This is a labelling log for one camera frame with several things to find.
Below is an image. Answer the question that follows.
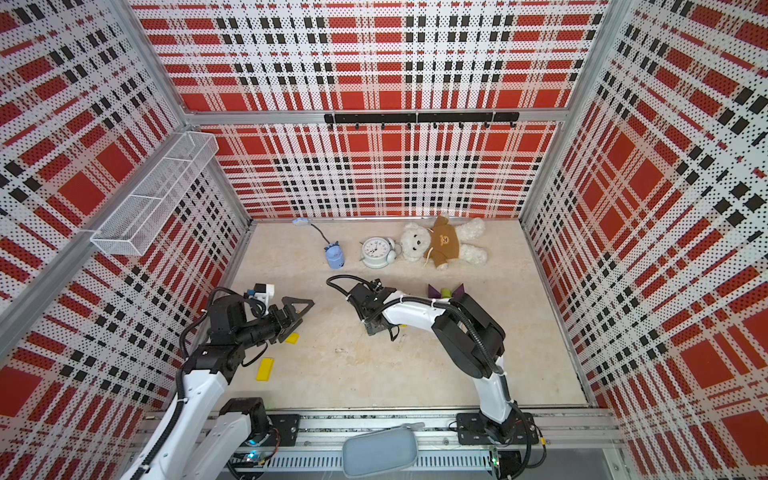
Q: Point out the white alarm clock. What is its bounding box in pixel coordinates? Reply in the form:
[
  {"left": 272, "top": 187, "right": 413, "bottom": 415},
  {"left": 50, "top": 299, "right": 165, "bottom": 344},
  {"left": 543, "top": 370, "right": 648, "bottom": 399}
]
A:
[{"left": 361, "top": 237, "right": 397, "bottom": 269}]

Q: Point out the white wire basket shelf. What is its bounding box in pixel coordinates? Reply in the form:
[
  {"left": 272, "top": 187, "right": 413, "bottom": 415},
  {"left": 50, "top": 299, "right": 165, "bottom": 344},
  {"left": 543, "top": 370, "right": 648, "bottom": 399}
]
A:
[{"left": 90, "top": 131, "right": 218, "bottom": 256}]

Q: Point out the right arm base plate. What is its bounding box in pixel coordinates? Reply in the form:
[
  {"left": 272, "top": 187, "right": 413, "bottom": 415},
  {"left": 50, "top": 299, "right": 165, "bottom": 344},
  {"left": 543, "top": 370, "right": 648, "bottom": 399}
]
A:
[{"left": 456, "top": 411, "right": 539, "bottom": 446}]

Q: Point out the black hook rail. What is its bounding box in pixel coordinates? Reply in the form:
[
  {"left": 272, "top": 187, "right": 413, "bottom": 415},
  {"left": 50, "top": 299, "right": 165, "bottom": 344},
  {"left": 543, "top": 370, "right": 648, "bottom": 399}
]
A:
[{"left": 323, "top": 111, "right": 521, "bottom": 128}]

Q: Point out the grey pouch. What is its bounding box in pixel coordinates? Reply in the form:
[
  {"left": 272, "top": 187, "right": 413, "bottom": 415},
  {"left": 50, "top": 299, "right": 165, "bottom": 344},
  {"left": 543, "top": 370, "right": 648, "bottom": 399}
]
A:
[{"left": 342, "top": 426, "right": 418, "bottom": 479}]

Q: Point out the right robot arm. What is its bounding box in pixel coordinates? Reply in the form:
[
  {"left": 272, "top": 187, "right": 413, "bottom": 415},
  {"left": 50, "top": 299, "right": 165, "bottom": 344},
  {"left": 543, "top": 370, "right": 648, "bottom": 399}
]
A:
[{"left": 326, "top": 274, "right": 538, "bottom": 445}]

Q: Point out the purple triangle block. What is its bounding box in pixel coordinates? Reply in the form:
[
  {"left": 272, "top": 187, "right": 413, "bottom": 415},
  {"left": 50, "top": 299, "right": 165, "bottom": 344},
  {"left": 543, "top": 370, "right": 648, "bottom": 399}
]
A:
[
  {"left": 427, "top": 284, "right": 442, "bottom": 299},
  {"left": 451, "top": 284, "right": 465, "bottom": 298}
]

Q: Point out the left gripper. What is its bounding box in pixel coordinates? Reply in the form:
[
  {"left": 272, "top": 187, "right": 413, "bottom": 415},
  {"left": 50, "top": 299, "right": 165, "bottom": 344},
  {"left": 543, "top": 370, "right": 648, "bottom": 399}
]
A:
[{"left": 235, "top": 297, "right": 313, "bottom": 350}]

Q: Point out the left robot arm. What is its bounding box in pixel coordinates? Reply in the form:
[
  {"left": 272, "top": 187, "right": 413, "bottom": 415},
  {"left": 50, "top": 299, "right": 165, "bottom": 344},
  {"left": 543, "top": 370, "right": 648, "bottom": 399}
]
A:
[{"left": 123, "top": 287, "right": 314, "bottom": 479}]

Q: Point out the white teddy bear brown hoodie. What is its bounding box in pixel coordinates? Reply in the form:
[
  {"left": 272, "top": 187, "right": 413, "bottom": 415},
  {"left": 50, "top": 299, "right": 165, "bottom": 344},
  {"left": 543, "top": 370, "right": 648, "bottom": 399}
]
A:
[{"left": 400, "top": 216, "right": 488, "bottom": 270}]

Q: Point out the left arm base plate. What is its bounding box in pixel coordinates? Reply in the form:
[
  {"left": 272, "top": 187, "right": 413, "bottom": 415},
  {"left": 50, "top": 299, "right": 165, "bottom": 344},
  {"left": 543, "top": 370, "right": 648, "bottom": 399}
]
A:
[{"left": 261, "top": 414, "right": 301, "bottom": 449}]

